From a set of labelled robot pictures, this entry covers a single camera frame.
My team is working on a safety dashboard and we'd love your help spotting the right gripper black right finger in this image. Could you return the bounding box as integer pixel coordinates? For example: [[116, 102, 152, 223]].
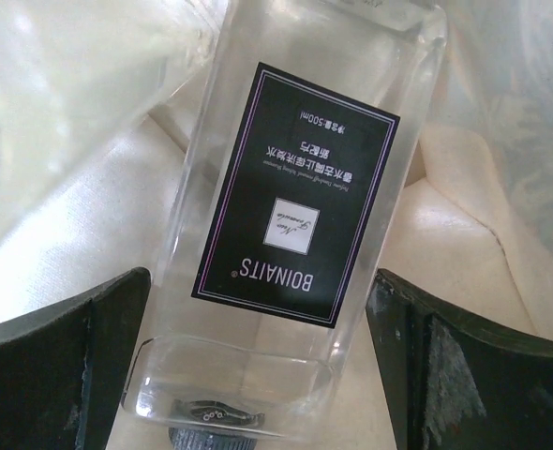
[[366, 269, 553, 449]]

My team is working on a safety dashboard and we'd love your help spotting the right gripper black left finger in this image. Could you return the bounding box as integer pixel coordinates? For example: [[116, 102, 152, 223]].
[[0, 267, 151, 449]]

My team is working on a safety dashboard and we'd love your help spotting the small clear glass bottle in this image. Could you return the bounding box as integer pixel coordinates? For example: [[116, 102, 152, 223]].
[[122, 1, 447, 449]]

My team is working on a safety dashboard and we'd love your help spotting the cream cylindrical bottle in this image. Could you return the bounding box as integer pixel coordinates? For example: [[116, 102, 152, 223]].
[[0, 1, 228, 218]]

